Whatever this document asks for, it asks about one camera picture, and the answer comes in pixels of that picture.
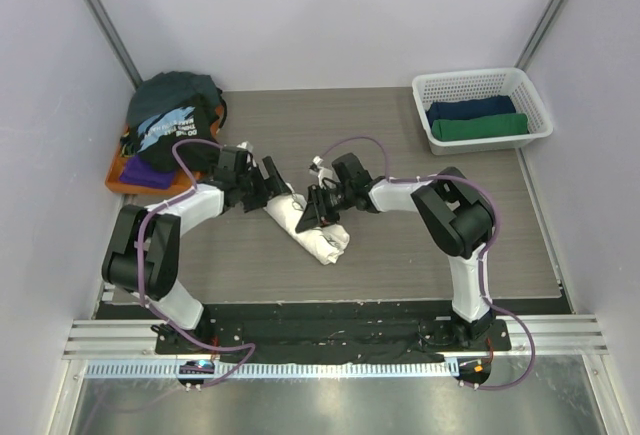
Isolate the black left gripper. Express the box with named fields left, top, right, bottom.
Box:
left=236, top=157, right=290, bottom=213

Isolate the white t shirt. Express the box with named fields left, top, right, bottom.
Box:
left=264, top=193, right=350, bottom=265

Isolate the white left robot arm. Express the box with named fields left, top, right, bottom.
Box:
left=101, top=147, right=292, bottom=354

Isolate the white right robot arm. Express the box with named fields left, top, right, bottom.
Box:
left=295, top=153, right=496, bottom=350

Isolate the orange wooden tray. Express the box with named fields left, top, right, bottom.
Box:
left=105, top=106, right=227, bottom=195

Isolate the black printed t shirt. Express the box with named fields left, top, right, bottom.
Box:
left=129, top=95, right=219, bottom=172

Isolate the purple t shirt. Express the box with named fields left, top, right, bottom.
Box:
left=119, top=156, right=176, bottom=190

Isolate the dark teal t shirt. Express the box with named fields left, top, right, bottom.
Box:
left=126, top=71, right=226, bottom=128

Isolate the rolled green t shirt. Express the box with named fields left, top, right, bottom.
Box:
left=431, top=113, right=529, bottom=142

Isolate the white plastic basket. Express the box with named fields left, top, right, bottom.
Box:
left=412, top=68, right=553, bottom=155

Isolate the rolled navy t shirt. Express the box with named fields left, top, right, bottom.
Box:
left=426, top=95, right=516, bottom=123

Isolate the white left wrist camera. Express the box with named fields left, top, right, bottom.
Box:
left=237, top=141, right=257, bottom=167

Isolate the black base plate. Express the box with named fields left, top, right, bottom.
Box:
left=97, top=299, right=571, bottom=364

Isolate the white slotted cable duct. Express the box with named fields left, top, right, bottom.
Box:
left=85, top=358, right=459, bottom=380

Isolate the left aluminium frame post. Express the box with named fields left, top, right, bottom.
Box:
left=84, top=0, right=142, bottom=88

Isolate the aluminium frame post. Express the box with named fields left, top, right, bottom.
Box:
left=515, top=0, right=568, bottom=71
left=84, top=0, right=142, bottom=88

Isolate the right aluminium frame post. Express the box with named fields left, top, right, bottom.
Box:
left=515, top=0, right=568, bottom=71

